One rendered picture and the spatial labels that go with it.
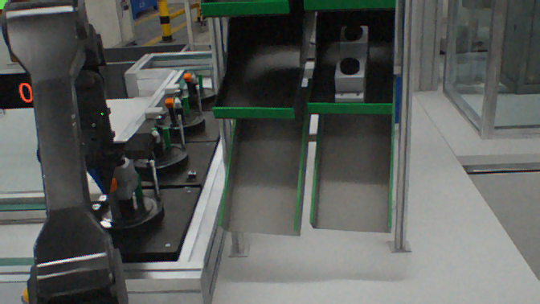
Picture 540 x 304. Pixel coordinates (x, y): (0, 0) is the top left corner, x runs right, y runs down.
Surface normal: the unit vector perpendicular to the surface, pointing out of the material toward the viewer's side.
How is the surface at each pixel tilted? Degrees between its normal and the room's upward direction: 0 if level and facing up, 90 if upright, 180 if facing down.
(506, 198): 90
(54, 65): 66
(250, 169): 45
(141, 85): 90
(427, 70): 90
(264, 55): 25
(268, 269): 0
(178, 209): 0
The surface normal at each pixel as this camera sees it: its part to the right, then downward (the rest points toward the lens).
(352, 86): -0.17, 0.75
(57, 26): 0.21, -0.03
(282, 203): -0.19, -0.36
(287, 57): -0.15, -0.66
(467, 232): -0.06, -0.91
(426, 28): -0.04, 0.40
